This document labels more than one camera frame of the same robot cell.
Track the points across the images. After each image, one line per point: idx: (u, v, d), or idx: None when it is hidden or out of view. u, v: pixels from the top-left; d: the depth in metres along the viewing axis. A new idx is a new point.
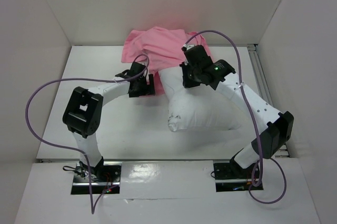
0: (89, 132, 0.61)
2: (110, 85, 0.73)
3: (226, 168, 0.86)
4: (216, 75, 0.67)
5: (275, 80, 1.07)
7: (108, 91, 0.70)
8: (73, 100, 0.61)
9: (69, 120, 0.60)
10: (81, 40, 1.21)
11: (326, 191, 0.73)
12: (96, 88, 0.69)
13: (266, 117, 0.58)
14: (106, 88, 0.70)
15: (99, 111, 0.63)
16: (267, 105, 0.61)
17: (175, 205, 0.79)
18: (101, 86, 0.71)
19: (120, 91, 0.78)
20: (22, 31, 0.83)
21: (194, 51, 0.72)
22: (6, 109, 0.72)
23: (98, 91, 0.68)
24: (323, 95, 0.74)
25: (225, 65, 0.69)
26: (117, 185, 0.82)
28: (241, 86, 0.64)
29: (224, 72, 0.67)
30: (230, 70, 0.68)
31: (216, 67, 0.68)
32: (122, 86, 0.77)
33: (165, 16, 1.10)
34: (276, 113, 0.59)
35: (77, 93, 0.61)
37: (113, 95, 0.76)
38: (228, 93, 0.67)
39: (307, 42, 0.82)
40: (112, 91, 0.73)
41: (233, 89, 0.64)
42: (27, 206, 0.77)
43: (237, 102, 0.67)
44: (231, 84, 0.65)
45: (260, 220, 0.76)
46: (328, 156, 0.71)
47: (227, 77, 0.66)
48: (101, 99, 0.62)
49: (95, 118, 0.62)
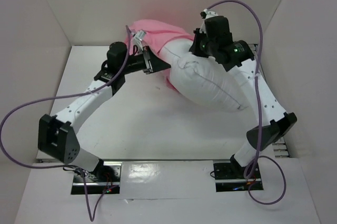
0: (67, 161, 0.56)
2: (85, 100, 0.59)
3: (226, 168, 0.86)
4: (233, 57, 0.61)
5: (275, 80, 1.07)
7: (82, 112, 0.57)
8: (43, 131, 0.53)
9: (44, 149, 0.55)
10: (81, 40, 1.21)
11: (326, 191, 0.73)
12: (66, 110, 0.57)
13: (271, 115, 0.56)
14: (78, 108, 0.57)
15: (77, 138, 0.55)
16: (275, 101, 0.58)
17: (175, 204, 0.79)
18: (73, 105, 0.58)
19: (101, 99, 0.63)
20: (22, 30, 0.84)
21: (216, 23, 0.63)
22: (6, 109, 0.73)
23: (67, 116, 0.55)
24: (323, 95, 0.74)
25: (245, 47, 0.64)
26: (117, 185, 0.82)
28: (256, 76, 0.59)
29: (241, 56, 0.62)
30: (249, 55, 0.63)
31: (236, 48, 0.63)
32: (102, 96, 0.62)
33: (165, 17, 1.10)
34: (281, 112, 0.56)
35: (44, 125, 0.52)
37: (96, 106, 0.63)
38: (239, 79, 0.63)
39: (307, 42, 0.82)
40: (90, 106, 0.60)
41: (247, 78, 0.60)
42: (27, 206, 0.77)
43: (245, 91, 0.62)
44: (247, 72, 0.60)
45: (260, 220, 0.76)
46: (328, 156, 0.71)
47: (244, 62, 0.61)
48: (71, 130, 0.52)
49: (72, 146, 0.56)
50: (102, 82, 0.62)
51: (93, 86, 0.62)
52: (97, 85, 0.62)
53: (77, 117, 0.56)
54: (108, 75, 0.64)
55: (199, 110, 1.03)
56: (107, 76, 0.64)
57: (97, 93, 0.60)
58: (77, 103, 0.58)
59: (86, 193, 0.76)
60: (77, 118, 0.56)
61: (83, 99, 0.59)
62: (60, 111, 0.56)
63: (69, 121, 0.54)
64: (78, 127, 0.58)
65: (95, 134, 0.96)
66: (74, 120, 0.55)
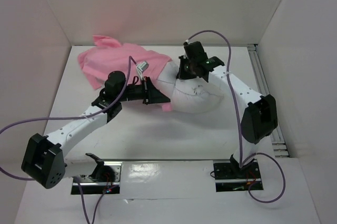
0: (48, 185, 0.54)
2: (79, 125, 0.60)
3: (226, 168, 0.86)
4: (207, 68, 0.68)
5: (275, 80, 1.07)
7: (74, 136, 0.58)
8: (31, 151, 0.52)
9: (28, 169, 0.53)
10: (81, 40, 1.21)
11: (326, 191, 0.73)
12: (58, 132, 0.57)
13: (248, 99, 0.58)
14: (70, 131, 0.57)
15: (61, 164, 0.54)
16: (250, 89, 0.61)
17: (176, 204, 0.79)
18: (66, 127, 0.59)
19: (95, 126, 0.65)
20: (22, 30, 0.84)
21: (191, 46, 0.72)
22: (6, 109, 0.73)
23: (59, 137, 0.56)
24: (323, 95, 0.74)
25: (216, 60, 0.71)
26: (117, 185, 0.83)
28: (227, 74, 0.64)
29: (214, 66, 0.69)
30: (220, 64, 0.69)
31: (207, 61, 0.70)
32: (96, 122, 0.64)
33: (165, 17, 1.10)
34: (257, 96, 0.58)
35: (33, 143, 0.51)
37: (87, 132, 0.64)
38: (217, 83, 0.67)
39: (307, 42, 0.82)
40: (82, 130, 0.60)
41: (220, 77, 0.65)
42: (27, 206, 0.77)
43: (225, 91, 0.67)
44: (219, 73, 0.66)
45: (260, 220, 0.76)
46: (328, 156, 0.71)
47: (216, 68, 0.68)
48: (59, 154, 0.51)
49: (56, 171, 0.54)
50: (98, 107, 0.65)
51: (89, 111, 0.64)
52: (93, 109, 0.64)
53: (68, 140, 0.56)
54: (105, 102, 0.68)
55: None
56: (105, 103, 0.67)
57: (91, 118, 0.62)
58: (70, 125, 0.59)
59: (81, 194, 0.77)
60: (68, 140, 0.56)
61: (77, 123, 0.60)
62: (52, 132, 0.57)
63: (60, 143, 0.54)
64: (67, 150, 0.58)
65: (95, 134, 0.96)
66: (65, 143, 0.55)
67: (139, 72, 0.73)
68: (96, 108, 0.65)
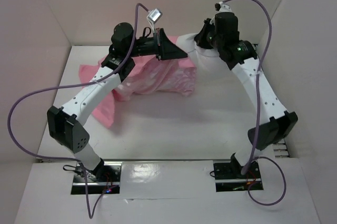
0: (76, 148, 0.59)
2: (91, 91, 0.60)
3: (226, 168, 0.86)
4: (236, 57, 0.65)
5: (275, 80, 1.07)
7: (88, 103, 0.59)
8: (51, 122, 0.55)
9: (56, 137, 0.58)
10: (81, 40, 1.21)
11: (326, 191, 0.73)
12: (72, 101, 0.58)
13: (271, 112, 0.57)
14: (84, 100, 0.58)
15: (83, 130, 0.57)
16: (276, 100, 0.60)
17: (176, 204, 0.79)
18: (79, 96, 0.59)
19: (110, 87, 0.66)
20: (22, 30, 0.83)
21: (224, 21, 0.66)
22: (6, 110, 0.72)
23: (72, 108, 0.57)
24: (323, 95, 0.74)
25: (248, 47, 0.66)
26: (117, 185, 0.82)
28: (257, 74, 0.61)
29: (245, 55, 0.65)
30: (253, 55, 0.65)
31: (239, 48, 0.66)
32: (109, 84, 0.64)
33: (165, 16, 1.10)
34: (281, 110, 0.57)
35: (52, 115, 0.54)
37: (103, 94, 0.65)
38: (242, 77, 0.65)
39: (307, 42, 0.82)
40: (97, 95, 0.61)
41: (249, 75, 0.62)
42: (27, 206, 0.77)
43: (247, 89, 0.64)
44: (249, 69, 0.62)
45: (260, 220, 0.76)
46: (328, 156, 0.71)
47: (247, 61, 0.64)
48: (77, 123, 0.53)
49: (81, 136, 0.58)
50: (110, 69, 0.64)
51: (100, 74, 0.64)
52: (104, 73, 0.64)
53: (83, 109, 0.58)
54: (115, 60, 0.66)
55: (199, 109, 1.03)
56: (114, 61, 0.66)
57: (103, 83, 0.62)
58: (83, 93, 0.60)
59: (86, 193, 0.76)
60: (82, 109, 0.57)
61: (90, 90, 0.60)
62: (67, 103, 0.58)
63: (75, 114, 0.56)
64: (86, 116, 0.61)
65: (96, 134, 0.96)
66: (80, 112, 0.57)
67: (151, 22, 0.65)
68: (106, 69, 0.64)
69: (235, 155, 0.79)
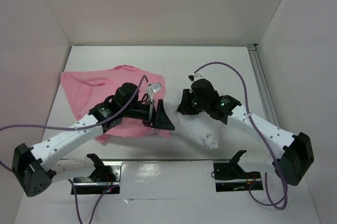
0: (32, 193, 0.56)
2: (68, 138, 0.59)
3: (226, 168, 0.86)
4: (225, 112, 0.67)
5: (275, 80, 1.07)
7: (60, 150, 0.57)
8: (15, 160, 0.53)
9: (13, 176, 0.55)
10: (81, 40, 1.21)
11: (326, 191, 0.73)
12: (45, 144, 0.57)
13: (281, 142, 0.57)
14: (56, 145, 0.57)
15: (46, 177, 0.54)
16: (279, 129, 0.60)
17: (175, 204, 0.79)
18: (53, 140, 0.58)
19: (88, 137, 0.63)
20: (21, 30, 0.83)
21: (200, 88, 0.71)
22: (6, 109, 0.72)
23: (42, 152, 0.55)
24: (323, 95, 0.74)
25: (230, 99, 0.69)
26: (117, 185, 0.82)
28: (248, 115, 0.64)
29: (230, 107, 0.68)
30: (237, 103, 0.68)
31: (222, 103, 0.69)
32: (90, 134, 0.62)
33: (165, 17, 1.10)
34: (290, 136, 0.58)
35: (18, 152, 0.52)
37: (80, 143, 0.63)
38: (239, 125, 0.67)
39: (307, 42, 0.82)
40: (71, 143, 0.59)
41: (242, 120, 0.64)
42: (27, 206, 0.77)
43: (249, 132, 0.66)
44: (240, 115, 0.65)
45: (260, 220, 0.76)
46: (328, 156, 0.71)
47: (235, 110, 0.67)
48: (39, 171, 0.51)
49: (41, 182, 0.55)
50: (94, 119, 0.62)
51: (83, 121, 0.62)
52: (87, 121, 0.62)
53: (51, 156, 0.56)
54: (105, 110, 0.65)
55: None
56: (102, 112, 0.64)
57: (82, 131, 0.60)
58: (59, 137, 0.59)
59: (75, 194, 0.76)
60: (52, 155, 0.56)
61: (67, 136, 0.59)
62: (39, 144, 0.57)
63: (41, 159, 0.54)
64: (54, 162, 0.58)
65: None
66: (47, 158, 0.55)
67: (152, 92, 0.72)
68: (91, 118, 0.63)
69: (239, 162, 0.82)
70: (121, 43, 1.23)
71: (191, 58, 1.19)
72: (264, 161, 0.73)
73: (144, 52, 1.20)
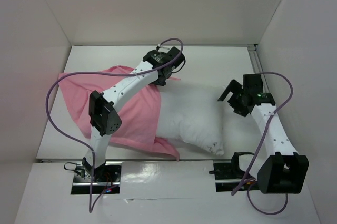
0: (108, 132, 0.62)
2: (130, 83, 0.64)
3: (226, 168, 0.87)
4: (255, 99, 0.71)
5: (275, 80, 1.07)
7: (126, 94, 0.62)
8: (92, 104, 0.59)
9: (92, 119, 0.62)
10: (81, 40, 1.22)
11: (326, 191, 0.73)
12: (111, 90, 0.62)
13: (277, 148, 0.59)
14: (122, 90, 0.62)
15: (117, 117, 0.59)
16: (287, 142, 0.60)
17: (175, 204, 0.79)
18: (119, 86, 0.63)
19: (146, 82, 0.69)
20: (21, 30, 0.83)
21: (248, 77, 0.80)
22: (6, 109, 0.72)
23: (112, 95, 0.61)
24: (322, 94, 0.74)
25: (268, 96, 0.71)
26: (117, 185, 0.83)
28: (271, 114, 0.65)
29: (263, 100, 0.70)
30: (271, 102, 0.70)
31: (259, 95, 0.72)
32: (146, 79, 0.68)
33: (165, 17, 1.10)
34: (290, 152, 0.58)
35: (93, 97, 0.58)
37: (139, 89, 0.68)
38: (258, 117, 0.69)
39: (308, 41, 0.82)
40: (132, 90, 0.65)
41: (263, 115, 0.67)
42: (26, 207, 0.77)
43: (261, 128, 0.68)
44: (264, 110, 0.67)
45: (260, 220, 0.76)
46: (328, 156, 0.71)
47: (264, 104, 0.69)
48: (111, 112, 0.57)
49: (114, 122, 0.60)
50: (149, 65, 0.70)
51: (140, 68, 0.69)
52: (144, 68, 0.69)
53: (119, 99, 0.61)
54: (157, 57, 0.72)
55: None
56: (155, 58, 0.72)
57: (142, 76, 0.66)
58: (123, 83, 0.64)
59: (90, 192, 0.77)
60: (120, 98, 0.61)
61: (129, 81, 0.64)
62: (107, 90, 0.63)
63: (112, 101, 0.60)
64: (120, 107, 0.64)
65: None
66: (117, 101, 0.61)
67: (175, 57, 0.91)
68: (146, 65, 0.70)
69: (239, 156, 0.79)
70: (121, 44, 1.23)
71: (191, 58, 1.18)
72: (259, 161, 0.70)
73: (144, 52, 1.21)
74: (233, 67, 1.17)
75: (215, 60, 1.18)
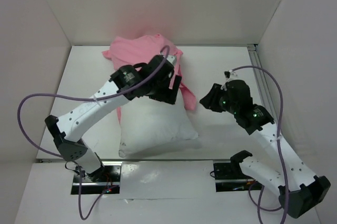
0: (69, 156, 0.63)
2: (88, 109, 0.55)
3: (226, 168, 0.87)
4: (253, 122, 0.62)
5: (275, 80, 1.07)
7: (81, 123, 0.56)
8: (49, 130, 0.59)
9: None
10: (81, 40, 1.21)
11: (327, 192, 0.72)
12: (68, 116, 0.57)
13: (299, 179, 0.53)
14: (77, 118, 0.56)
15: (75, 147, 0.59)
16: (303, 165, 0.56)
17: (175, 204, 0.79)
18: (76, 112, 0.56)
19: (116, 105, 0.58)
20: (21, 30, 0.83)
21: (236, 89, 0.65)
22: (5, 109, 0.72)
23: (66, 125, 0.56)
24: (323, 95, 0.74)
25: (263, 112, 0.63)
26: (117, 185, 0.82)
28: (277, 139, 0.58)
29: (261, 119, 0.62)
30: (269, 118, 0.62)
31: (254, 114, 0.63)
32: (110, 105, 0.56)
33: (165, 16, 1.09)
34: (311, 175, 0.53)
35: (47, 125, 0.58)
37: (103, 114, 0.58)
38: (264, 142, 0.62)
39: (308, 41, 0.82)
40: (92, 118, 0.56)
41: (269, 140, 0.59)
42: (27, 207, 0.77)
43: (271, 153, 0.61)
44: (269, 135, 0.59)
45: (259, 220, 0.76)
46: (328, 156, 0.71)
47: (265, 126, 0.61)
48: (62, 144, 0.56)
49: (76, 150, 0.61)
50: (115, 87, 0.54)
51: (103, 90, 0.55)
52: (107, 90, 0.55)
53: (74, 128, 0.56)
54: (127, 76, 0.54)
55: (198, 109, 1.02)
56: (124, 77, 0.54)
57: (102, 102, 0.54)
58: (81, 109, 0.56)
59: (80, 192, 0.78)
60: (73, 128, 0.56)
61: (87, 107, 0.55)
62: (63, 116, 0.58)
63: (64, 133, 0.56)
64: (80, 134, 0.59)
65: (95, 136, 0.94)
66: (70, 132, 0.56)
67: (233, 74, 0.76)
68: (111, 86, 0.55)
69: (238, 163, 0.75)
70: None
71: (191, 58, 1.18)
72: (270, 178, 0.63)
73: None
74: (233, 67, 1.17)
75: (215, 61, 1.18)
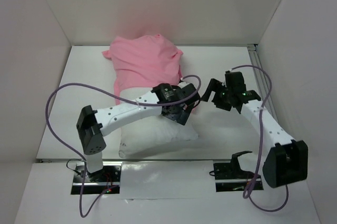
0: (88, 152, 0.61)
2: (128, 109, 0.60)
3: (226, 168, 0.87)
4: (241, 98, 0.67)
5: (275, 80, 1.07)
7: (120, 119, 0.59)
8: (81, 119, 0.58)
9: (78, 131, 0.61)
10: (81, 41, 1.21)
11: (326, 191, 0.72)
12: (107, 111, 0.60)
13: (276, 139, 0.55)
14: (116, 115, 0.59)
15: (102, 141, 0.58)
16: (281, 130, 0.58)
17: (175, 204, 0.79)
18: (116, 109, 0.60)
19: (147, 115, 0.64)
20: (21, 30, 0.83)
21: (230, 74, 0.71)
22: (5, 109, 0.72)
23: (104, 117, 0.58)
24: (323, 95, 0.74)
25: (253, 93, 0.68)
26: (117, 185, 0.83)
28: (260, 109, 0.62)
29: (249, 98, 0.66)
30: (256, 97, 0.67)
31: (244, 93, 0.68)
32: (146, 112, 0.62)
33: (165, 17, 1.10)
34: (288, 139, 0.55)
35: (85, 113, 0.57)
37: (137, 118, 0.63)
38: (248, 115, 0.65)
39: (308, 41, 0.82)
40: (128, 118, 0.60)
41: (253, 112, 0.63)
42: (27, 207, 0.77)
43: (255, 125, 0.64)
44: (253, 106, 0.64)
45: (259, 220, 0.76)
46: (328, 156, 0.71)
47: (250, 101, 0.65)
48: (96, 135, 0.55)
49: (97, 145, 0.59)
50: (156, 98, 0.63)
51: (144, 98, 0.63)
52: (148, 99, 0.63)
53: (111, 123, 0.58)
54: (167, 93, 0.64)
55: (199, 109, 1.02)
56: (164, 94, 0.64)
57: (142, 107, 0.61)
58: (120, 107, 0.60)
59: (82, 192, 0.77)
60: (110, 123, 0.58)
61: (127, 108, 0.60)
62: (102, 109, 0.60)
63: (102, 124, 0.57)
64: (111, 130, 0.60)
65: None
66: (107, 124, 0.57)
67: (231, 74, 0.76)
68: (153, 97, 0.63)
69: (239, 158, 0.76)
70: None
71: (191, 58, 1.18)
72: None
73: None
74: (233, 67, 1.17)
75: (214, 61, 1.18)
